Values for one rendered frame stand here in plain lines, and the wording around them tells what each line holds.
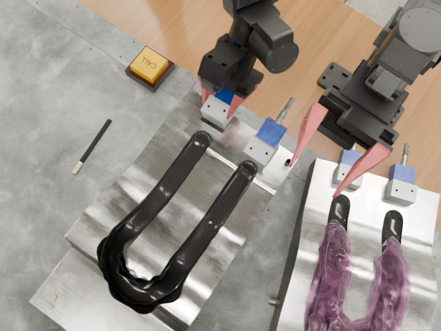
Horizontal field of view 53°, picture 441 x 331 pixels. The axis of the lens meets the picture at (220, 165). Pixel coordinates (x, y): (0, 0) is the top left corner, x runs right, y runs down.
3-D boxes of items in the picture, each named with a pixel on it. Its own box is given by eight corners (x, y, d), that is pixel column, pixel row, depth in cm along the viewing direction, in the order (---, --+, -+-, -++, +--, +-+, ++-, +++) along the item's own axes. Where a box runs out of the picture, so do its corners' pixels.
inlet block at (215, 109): (237, 64, 90) (237, 53, 84) (258, 76, 89) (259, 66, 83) (203, 117, 88) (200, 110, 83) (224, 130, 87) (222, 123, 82)
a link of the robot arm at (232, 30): (268, 58, 74) (284, 20, 69) (240, 58, 71) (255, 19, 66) (247, 35, 78) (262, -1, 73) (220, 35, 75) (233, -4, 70)
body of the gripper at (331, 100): (393, 146, 51) (424, 99, 53) (319, 96, 52) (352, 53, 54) (372, 161, 57) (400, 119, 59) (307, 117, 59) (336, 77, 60)
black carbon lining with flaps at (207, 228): (197, 130, 89) (197, 110, 80) (264, 173, 87) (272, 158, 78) (86, 276, 79) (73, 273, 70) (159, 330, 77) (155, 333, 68)
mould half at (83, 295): (190, 106, 98) (189, 76, 85) (289, 170, 95) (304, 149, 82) (39, 302, 84) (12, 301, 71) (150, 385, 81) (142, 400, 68)
